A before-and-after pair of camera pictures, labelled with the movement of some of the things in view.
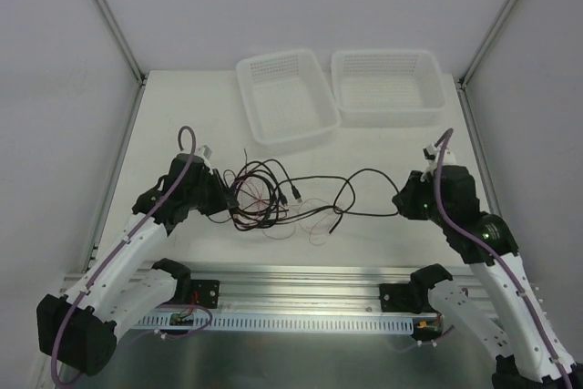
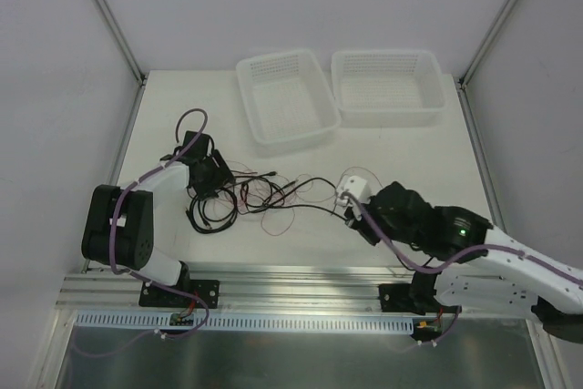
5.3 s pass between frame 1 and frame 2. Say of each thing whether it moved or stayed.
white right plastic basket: stayed
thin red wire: moved
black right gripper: moved
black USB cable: moved
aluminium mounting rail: stayed
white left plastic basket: stayed
